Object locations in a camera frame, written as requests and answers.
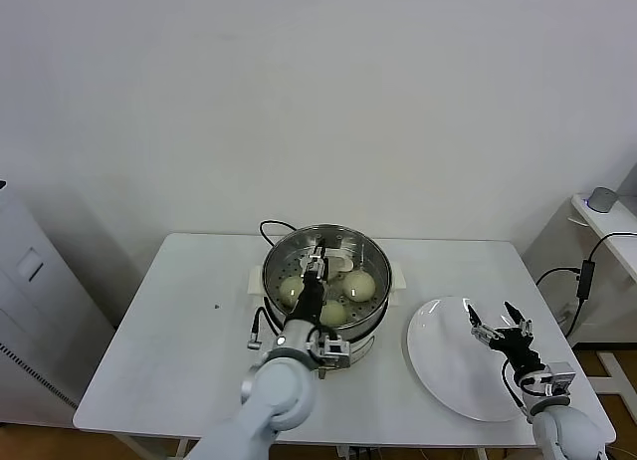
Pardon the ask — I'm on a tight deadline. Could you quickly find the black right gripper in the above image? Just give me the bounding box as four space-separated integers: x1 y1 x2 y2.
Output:
466 301 546 376

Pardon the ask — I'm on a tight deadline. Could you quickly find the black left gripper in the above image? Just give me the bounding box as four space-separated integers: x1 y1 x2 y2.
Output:
291 238 329 326

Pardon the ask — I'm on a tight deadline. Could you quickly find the white steamed baozi bun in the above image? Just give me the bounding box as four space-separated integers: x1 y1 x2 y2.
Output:
278 277 305 307
320 300 348 327
342 271 377 303

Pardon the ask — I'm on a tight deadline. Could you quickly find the round glass pot lid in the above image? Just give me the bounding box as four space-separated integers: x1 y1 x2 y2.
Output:
262 224 392 332

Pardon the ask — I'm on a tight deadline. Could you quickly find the steel perforated steamer basket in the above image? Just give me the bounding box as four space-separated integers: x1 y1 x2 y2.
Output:
262 224 392 340

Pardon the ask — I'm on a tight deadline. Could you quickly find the white round plate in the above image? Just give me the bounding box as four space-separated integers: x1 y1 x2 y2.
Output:
406 295 536 422

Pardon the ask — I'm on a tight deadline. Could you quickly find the white electric cooker pot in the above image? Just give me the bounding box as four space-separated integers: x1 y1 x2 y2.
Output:
246 260 407 381

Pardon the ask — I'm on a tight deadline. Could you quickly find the white floor stand base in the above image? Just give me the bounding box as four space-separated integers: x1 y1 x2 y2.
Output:
594 348 637 396

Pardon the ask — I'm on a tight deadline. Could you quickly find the white side desk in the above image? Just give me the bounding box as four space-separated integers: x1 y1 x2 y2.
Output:
521 193 637 350

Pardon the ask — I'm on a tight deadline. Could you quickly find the grey cup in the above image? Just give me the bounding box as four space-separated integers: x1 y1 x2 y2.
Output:
585 185 618 213

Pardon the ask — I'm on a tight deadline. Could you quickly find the white floor cabinet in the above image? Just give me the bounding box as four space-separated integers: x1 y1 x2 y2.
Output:
0 178 116 426

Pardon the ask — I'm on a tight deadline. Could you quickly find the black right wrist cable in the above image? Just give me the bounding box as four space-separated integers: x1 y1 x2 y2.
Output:
501 357 529 412

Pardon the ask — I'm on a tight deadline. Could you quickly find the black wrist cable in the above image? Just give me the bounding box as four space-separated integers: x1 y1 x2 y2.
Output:
247 306 280 350
501 357 529 412

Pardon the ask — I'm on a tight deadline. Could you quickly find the black cooker power cable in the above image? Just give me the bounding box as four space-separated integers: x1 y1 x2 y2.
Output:
257 219 300 247

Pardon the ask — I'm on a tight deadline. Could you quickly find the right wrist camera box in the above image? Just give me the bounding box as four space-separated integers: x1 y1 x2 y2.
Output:
544 362 577 397

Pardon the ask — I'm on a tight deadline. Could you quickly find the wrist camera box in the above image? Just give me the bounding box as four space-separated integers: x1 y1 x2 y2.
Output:
318 335 352 369
544 362 577 397

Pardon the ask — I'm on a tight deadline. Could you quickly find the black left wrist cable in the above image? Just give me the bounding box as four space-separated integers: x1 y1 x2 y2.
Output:
247 306 280 350

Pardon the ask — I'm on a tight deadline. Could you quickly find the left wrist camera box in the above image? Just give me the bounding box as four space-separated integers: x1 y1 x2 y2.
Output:
318 335 352 369

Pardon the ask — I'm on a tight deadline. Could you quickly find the black power adapter cable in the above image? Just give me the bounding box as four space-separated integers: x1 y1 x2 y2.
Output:
534 230 637 337

